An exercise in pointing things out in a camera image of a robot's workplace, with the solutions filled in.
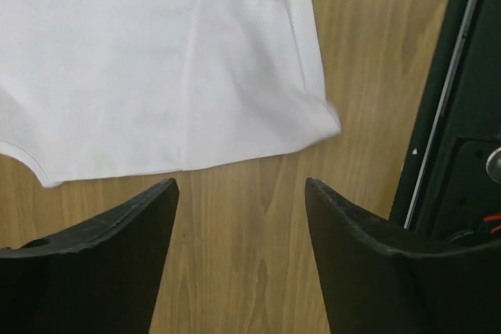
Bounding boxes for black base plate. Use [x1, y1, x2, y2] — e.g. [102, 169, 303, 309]
[389, 0, 500, 246]

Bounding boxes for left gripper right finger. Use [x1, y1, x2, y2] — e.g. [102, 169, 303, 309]
[305, 178, 500, 333]

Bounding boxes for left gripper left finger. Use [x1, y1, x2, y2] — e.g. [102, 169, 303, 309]
[1, 178, 179, 333]

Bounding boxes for white t shirt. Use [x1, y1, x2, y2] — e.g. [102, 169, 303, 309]
[1, 0, 341, 187]

